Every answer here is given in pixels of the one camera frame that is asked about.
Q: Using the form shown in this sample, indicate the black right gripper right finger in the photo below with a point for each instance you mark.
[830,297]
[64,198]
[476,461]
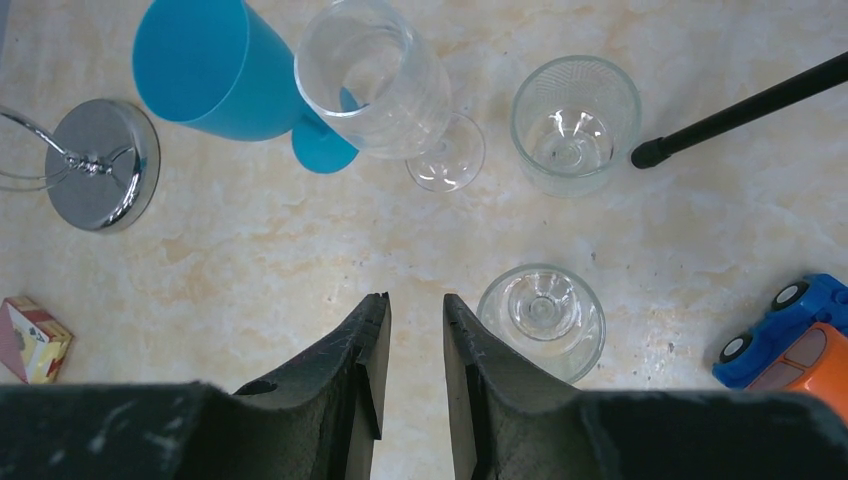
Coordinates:
[509,419]

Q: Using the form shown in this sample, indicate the chrome wine glass rack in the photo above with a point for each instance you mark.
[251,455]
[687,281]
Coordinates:
[102,165]

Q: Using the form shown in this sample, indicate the clear patterned wine glass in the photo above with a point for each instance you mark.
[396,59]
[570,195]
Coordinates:
[572,121]

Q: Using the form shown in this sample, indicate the blue plastic wine glass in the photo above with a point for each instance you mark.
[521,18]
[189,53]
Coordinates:
[220,68]

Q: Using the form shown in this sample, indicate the black tripod stand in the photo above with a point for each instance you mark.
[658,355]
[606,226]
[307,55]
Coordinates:
[811,82]

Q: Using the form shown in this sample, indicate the clear tall wine glass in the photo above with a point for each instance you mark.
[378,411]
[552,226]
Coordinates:
[371,77]

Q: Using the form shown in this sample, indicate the red triangular card box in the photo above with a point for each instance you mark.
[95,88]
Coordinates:
[34,344]

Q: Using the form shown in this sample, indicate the blue orange toy block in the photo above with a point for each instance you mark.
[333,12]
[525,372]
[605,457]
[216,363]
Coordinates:
[799,345]

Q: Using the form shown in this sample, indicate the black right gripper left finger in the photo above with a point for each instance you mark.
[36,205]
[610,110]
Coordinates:
[317,416]

